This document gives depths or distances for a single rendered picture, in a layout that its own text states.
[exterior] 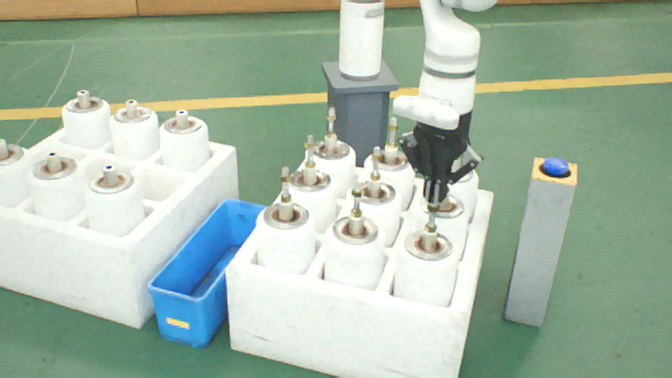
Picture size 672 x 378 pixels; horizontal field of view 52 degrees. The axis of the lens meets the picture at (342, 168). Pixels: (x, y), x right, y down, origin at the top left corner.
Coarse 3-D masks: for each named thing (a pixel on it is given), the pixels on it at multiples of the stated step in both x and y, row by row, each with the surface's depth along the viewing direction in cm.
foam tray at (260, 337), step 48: (480, 192) 133; (480, 240) 120; (240, 288) 112; (288, 288) 109; (336, 288) 107; (384, 288) 108; (240, 336) 117; (288, 336) 114; (336, 336) 111; (384, 336) 108; (432, 336) 105
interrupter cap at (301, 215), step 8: (272, 208) 113; (296, 208) 113; (304, 208) 113; (264, 216) 111; (272, 216) 111; (296, 216) 112; (304, 216) 111; (272, 224) 109; (280, 224) 109; (288, 224) 109; (296, 224) 109
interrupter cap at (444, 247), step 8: (416, 232) 108; (408, 240) 107; (416, 240) 107; (440, 240) 107; (448, 240) 107; (408, 248) 105; (416, 248) 105; (440, 248) 105; (448, 248) 105; (416, 256) 103; (424, 256) 103; (432, 256) 103; (440, 256) 103; (448, 256) 104
